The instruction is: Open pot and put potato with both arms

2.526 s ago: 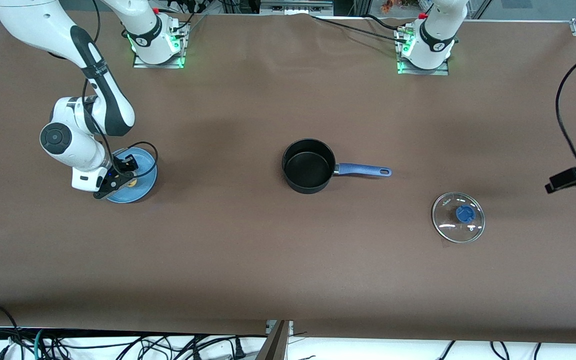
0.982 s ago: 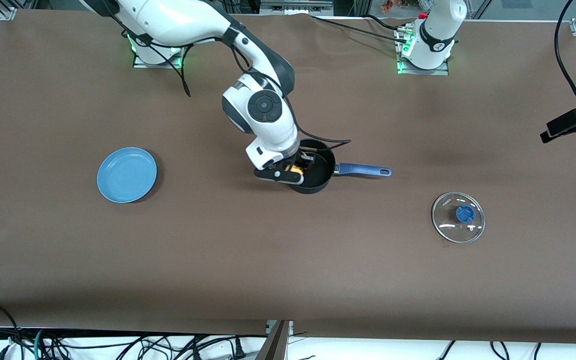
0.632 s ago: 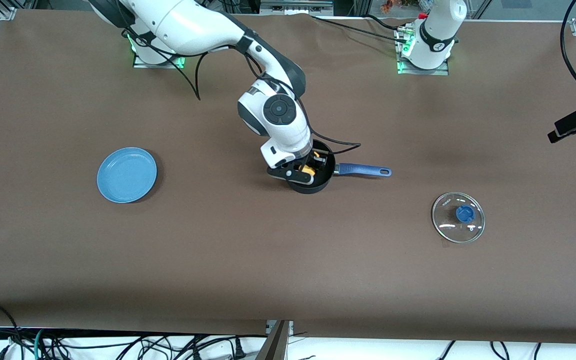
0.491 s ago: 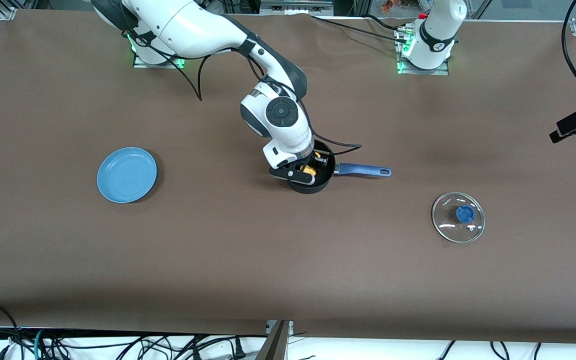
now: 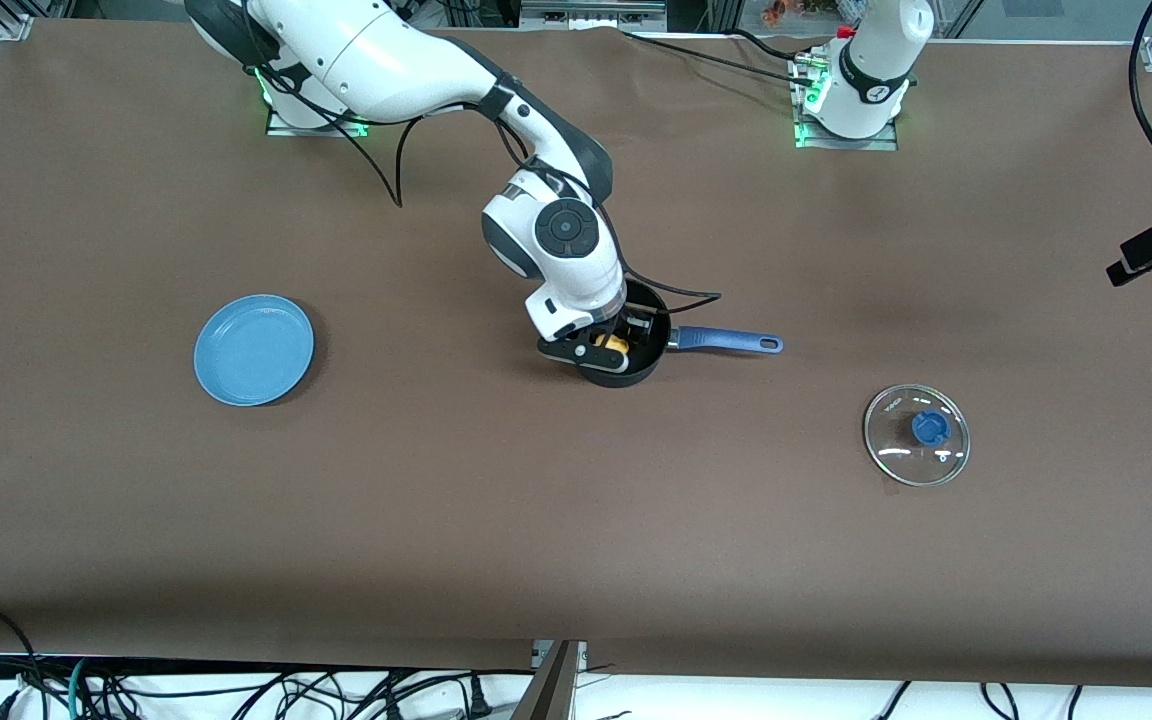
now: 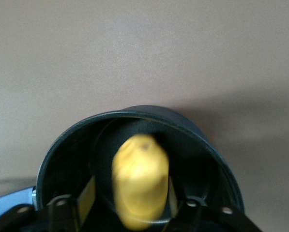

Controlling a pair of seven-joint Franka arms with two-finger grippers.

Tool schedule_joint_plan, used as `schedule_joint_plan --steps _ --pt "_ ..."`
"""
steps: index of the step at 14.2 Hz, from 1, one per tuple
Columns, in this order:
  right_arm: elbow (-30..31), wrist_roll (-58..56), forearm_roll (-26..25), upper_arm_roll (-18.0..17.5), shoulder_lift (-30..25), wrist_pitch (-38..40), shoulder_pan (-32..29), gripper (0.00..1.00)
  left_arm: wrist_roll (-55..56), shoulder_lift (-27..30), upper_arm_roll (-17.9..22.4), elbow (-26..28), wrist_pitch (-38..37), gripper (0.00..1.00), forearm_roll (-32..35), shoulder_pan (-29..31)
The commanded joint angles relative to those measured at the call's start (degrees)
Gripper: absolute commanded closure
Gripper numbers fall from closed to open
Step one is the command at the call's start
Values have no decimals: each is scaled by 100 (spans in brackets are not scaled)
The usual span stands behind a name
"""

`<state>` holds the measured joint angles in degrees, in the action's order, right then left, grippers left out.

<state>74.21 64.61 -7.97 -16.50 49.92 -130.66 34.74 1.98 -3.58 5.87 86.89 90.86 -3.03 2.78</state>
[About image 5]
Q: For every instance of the grey metal box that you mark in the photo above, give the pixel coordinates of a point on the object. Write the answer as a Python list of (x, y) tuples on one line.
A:
[(586, 12)]

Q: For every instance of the small metal corner bracket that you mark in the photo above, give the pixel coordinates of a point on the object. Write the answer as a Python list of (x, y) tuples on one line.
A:
[(11, 30)]

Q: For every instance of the yellow potato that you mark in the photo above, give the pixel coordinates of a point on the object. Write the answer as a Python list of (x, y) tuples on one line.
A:
[(617, 344)]

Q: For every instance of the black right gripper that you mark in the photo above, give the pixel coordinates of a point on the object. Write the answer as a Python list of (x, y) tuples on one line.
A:
[(639, 324)]

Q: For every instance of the glass lid with blue knob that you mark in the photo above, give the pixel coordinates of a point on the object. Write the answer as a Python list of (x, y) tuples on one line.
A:
[(921, 460)]

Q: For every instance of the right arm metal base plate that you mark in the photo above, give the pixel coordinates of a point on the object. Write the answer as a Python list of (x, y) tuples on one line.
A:
[(336, 130)]

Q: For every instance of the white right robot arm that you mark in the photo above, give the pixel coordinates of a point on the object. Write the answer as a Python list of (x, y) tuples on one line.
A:
[(386, 60)]

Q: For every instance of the brown table cover mat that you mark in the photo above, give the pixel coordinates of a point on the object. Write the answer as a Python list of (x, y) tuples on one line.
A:
[(536, 500)]

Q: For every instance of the blue round plate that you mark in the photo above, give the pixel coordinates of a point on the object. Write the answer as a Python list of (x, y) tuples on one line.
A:
[(254, 350)]

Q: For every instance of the aluminium profile beam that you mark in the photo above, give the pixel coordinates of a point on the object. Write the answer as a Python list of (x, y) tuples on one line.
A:
[(551, 690)]

